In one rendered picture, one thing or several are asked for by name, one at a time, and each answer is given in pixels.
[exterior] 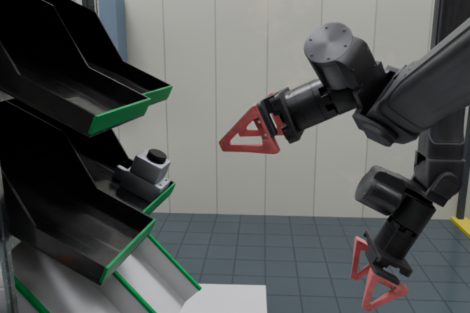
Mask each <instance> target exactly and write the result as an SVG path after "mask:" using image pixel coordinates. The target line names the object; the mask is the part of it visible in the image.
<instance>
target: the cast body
mask: <svg viewBox="0 0 470 313"><path fill-rule="evenodd" d="M170 163H171V161H170V160H168V159H167V156H166V155H165V153H163V152H162V151H160V150H156V149H151V150H149V149H145V150H143V151H142V152H141V153H139V154H137V155H136V156H135V158H134V161H133V163H132V165H131V167H130V168H128V169H126V168H125V167H123V166H121V165H119V166H117V167H116V169H115V172H114V174H113V177H114V178H115V179H117V180H119V181H121V182H120V187H122V188H123V189H126V190H127V191H130V192H132V193H133V194H135V195H137V196H139V197H141V198H143V199H144V200H146V201H148V202H150V203H151V202H153V201H154V200H155V199H156V198H157V197H158V196H159V195H160V194H162V193H163V192H164V191H165V190H166V189H167V188H168V187H169V184H170V182H171V181H170V180H169V179H167V178H165V175H166V172H167V170H168V168H169V166H170Z"/></svg>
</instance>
